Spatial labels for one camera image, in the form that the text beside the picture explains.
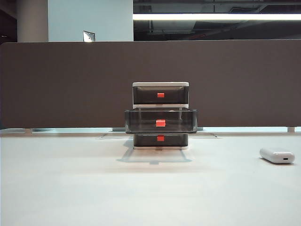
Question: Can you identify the white earphone charging case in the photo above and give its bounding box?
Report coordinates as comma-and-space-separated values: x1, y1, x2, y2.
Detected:
259, 147, 295, 165

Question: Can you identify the small three-drawer storage cabinet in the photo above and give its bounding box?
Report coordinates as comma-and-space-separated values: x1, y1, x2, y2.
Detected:
132, 81, 190, 151

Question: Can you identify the brown fabric desk partition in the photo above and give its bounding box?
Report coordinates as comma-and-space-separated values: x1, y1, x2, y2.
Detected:
0, 39, 301, 129

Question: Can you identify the long ceiling light strip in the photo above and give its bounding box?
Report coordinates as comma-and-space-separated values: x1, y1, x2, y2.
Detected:
133, 13, 301, 21

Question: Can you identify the white round column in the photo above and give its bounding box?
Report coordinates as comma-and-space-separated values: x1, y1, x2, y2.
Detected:
16, 0, 49, 43

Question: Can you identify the table cable hatch cover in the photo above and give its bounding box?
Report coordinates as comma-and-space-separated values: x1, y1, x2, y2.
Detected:
95, 133, 222, 140

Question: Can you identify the metal wall plate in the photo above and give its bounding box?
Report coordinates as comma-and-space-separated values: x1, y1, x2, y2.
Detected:
82, 30, 95, 43

